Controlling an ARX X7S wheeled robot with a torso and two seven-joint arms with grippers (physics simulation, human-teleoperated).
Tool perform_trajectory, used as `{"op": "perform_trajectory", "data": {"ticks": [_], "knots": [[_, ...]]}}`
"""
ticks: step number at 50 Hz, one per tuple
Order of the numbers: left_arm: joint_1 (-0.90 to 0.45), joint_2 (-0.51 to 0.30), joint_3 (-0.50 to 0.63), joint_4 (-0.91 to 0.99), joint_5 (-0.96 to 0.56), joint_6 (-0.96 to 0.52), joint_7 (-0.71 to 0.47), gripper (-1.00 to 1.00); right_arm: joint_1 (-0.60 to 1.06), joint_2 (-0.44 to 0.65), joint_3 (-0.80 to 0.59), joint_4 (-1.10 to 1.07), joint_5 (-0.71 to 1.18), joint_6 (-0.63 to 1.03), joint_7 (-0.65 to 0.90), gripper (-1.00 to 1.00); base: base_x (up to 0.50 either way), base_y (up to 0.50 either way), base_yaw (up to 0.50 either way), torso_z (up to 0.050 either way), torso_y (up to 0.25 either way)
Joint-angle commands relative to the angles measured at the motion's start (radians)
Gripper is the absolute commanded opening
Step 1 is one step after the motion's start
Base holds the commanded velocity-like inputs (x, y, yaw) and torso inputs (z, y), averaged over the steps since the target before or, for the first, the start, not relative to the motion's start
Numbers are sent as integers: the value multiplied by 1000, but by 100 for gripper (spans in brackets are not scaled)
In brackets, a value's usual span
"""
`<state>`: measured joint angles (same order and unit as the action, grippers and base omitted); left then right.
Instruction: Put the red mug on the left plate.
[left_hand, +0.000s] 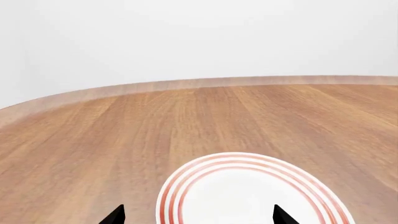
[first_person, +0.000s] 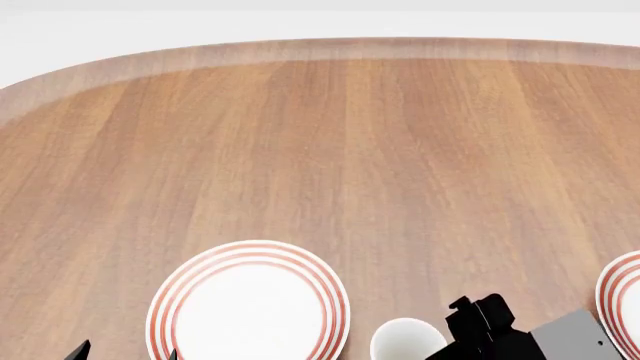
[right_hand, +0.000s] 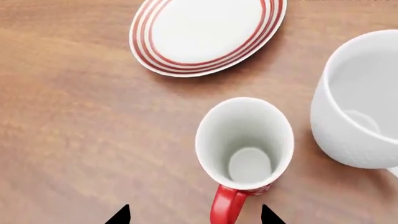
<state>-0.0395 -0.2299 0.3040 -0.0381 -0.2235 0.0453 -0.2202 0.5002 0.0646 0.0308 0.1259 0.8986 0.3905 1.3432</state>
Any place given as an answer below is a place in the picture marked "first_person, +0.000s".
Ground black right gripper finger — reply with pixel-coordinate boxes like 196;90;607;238
444;294;490;342
474;292;517;335

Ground white mug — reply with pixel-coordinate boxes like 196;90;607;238
369;317;449;360

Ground white plate with red rings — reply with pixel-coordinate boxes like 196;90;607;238
594;249;640;360
145;239;352;360

